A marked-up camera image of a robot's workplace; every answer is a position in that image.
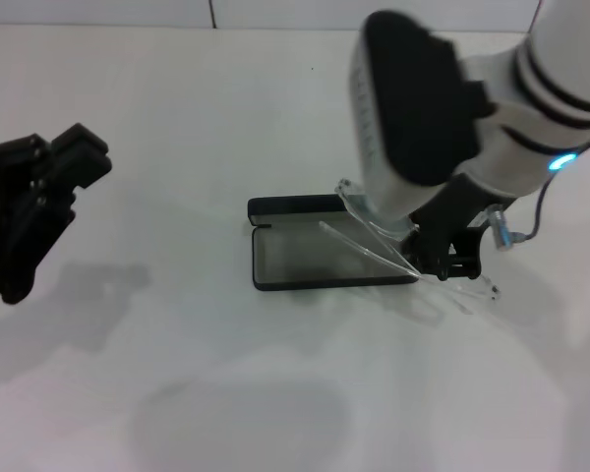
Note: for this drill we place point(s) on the right silver connector plug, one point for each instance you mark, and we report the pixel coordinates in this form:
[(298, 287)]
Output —
[(500, 228)]

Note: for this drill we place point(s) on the black glasses case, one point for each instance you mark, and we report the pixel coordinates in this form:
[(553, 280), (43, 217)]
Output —
[(295, 204)]

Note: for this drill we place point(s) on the clear transparent glasses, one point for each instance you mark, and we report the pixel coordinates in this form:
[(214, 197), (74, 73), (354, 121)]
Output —
[(373, 241)]

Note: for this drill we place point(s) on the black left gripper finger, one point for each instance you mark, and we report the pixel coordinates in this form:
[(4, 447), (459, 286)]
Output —
[(81, 145), (88, 172)]

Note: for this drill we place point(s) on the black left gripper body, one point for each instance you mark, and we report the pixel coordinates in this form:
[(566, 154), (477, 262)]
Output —
[(10, 221)]

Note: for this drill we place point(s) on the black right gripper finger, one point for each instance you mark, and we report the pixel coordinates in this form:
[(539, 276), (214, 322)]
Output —
[(428, 253), (469, 251)]

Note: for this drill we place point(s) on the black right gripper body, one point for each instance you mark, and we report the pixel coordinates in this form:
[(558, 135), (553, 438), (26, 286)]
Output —
[(452, 206)]

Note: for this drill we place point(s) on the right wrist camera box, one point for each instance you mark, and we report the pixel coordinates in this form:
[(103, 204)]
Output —
[(413, 108)]

